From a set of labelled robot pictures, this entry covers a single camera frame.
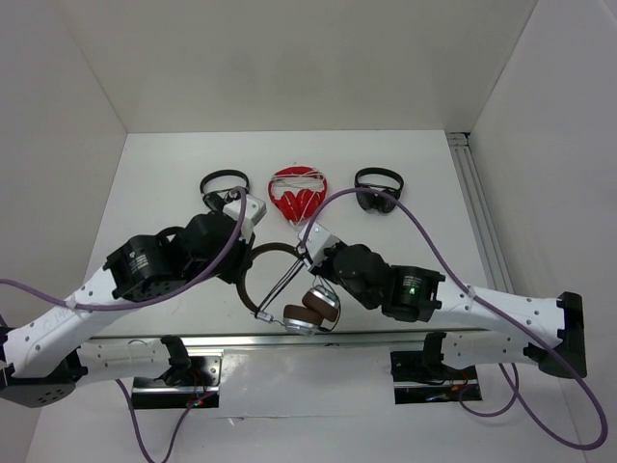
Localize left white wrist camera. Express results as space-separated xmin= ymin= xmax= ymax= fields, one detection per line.
xmin=223 ymin=194 xmax=267 ymax=242

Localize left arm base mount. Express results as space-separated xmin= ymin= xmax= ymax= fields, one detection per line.
xmin=130 ymin=349 xmax=223 ymax=410

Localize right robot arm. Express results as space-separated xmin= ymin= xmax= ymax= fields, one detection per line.
xmin=306 ymin=242 xmax=587 ymax=379

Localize left black headphones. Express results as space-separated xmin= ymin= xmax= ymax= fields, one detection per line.
xmin=199 ymin=169 xmax=251 ymax=211

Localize red headphones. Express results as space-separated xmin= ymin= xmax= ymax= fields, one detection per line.
xmin=267 ymin=166 xmax=328 ymax=227

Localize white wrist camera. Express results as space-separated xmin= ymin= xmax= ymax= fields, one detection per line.
xmin=297 ymin=223 xmax=341 ymax=271
xmin=223 ymin=194 xmax=267 ymax=242

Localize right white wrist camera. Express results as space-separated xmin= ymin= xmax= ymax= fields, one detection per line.
xmin=297 ymin=223 xmax=341 ymax=271

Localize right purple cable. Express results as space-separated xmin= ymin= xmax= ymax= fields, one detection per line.
xmin=296 ymin=188 xmax=606 ymax=452

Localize aluminium rail front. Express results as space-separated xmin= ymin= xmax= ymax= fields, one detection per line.
xmin=86 ymin=328 xmax=435 ymax=350

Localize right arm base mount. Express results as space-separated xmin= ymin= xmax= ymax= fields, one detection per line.
xmin=390 ymin=351 xmax=482 ymax=405

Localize aluminium rail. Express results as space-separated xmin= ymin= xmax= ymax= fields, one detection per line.
xmin=445 ymin=132 xmax=514 ymax=293
xmin=86 ymin=328 xmax=435 ymax=350

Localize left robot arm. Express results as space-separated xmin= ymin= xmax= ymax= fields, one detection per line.
xmin=1 ymin=212 xmax=256 ymax=408

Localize thin black headphone cable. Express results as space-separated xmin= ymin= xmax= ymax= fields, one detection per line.
xmin=255 ymin=250 xmax=338 ymax=334

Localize brown silver headphones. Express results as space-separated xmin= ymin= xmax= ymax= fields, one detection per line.
xmin=236 ymin=242 xmax=341 ymax=336

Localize aluminium rail right side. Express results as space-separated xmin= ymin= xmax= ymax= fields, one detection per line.
xmin=445 ymin=132 xmax=514 ymax=293

